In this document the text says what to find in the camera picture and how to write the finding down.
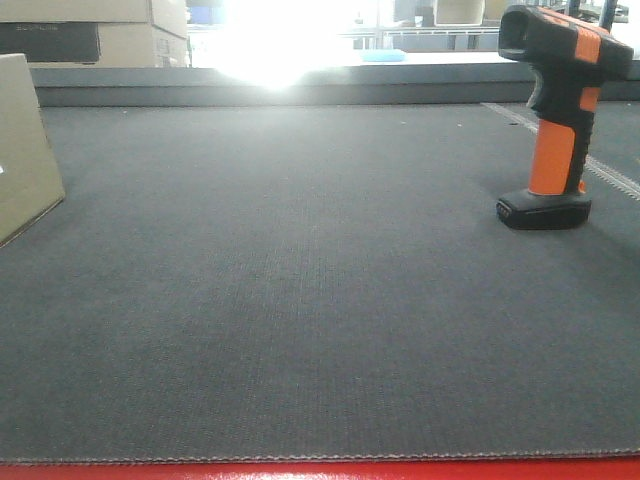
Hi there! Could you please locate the brown cardboard package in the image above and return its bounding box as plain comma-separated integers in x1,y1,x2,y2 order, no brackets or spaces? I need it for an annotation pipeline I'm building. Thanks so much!
1,54,66,246

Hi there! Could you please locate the orange black barcode scanner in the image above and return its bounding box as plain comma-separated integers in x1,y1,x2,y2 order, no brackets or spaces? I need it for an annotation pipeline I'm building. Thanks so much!
496,1,633,230

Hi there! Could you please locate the upper stacked cardboard box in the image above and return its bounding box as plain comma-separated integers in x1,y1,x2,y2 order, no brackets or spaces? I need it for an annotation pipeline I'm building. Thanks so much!
1,0,187,37

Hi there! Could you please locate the large cardboard box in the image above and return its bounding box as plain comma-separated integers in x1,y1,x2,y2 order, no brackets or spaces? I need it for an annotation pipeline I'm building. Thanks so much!
1,22,188,68

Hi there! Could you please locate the light blue pad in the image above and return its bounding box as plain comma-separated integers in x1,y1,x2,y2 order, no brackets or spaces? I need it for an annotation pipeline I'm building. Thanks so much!
359,49,407,63

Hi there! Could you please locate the red conveyor frame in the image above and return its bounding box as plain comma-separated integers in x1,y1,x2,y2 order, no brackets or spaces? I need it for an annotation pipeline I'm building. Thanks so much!
1,456,639,479

